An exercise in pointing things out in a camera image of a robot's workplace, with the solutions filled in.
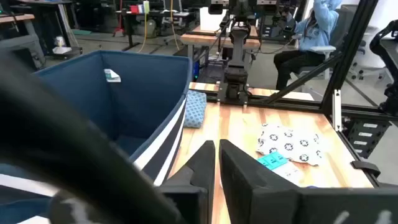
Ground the white pouch with ring print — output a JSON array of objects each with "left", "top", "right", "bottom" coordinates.
[{"left": 256, "top": 123, "right": 325, "bottom": 167}]

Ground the black workbench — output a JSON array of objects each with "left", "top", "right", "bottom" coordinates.
[{"left": 115, "top": 8, "right": 191, "bottom": 52}]

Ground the person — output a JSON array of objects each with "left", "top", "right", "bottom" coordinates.
[{"left": 273, "top": 0, "right": 343, "bottom": 91}]

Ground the wooden top desk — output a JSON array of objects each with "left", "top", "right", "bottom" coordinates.
[{"left": 0, "top": 13, "right": 46, "bottom": 72}]

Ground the yellow hanging cable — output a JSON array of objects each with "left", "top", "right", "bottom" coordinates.
[
  {"left": 137, "top": 0, "right": 151, "bottom": 54},
  {"left": 169, "top": 0, "right": 182, "bottom": 52}
]

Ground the wooden top work table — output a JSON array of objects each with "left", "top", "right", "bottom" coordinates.
[{"left": 180, "top": 24, "right": 261, "bottom": 68}]

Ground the blue white pill organizer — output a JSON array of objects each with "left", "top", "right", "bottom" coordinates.
[{"left": 256, "top": 151, "right": 304, "bottom": 186}]

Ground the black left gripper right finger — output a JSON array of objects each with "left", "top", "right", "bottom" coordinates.
[{"left": 218, "top": 139, "right": 301, "bottom": 224}]

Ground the teal patterned folded cloth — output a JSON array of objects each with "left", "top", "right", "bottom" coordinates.
[{"left": 183, "top": 90, "right": 208, "bottom": 129}]

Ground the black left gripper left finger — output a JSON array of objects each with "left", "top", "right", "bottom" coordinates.
[{"left": 159, "top": 139, "right": 216, "bottom": 224}]

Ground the white box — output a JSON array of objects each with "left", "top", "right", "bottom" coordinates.
[{"left": 198, "top": 6, "right": 228, "bottom": 32}]

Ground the navy white striped fabric basket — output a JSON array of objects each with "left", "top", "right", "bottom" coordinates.
[{"left": 0, "top": 49, "right": 193, "bottom": 224}]

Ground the black perforated panel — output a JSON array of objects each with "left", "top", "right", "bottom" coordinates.
[{"left": 341, "top": 119, "right": 392, "bottom": 159}]

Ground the black aluminium table frame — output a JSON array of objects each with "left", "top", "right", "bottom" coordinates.
[{"left": 188, "top": 0, "right": 398, "bottom": 188}]

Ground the grey white office chair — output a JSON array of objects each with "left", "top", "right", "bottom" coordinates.
[{"left": 291, "top": 4, "right": 359, "bottom": 82}]

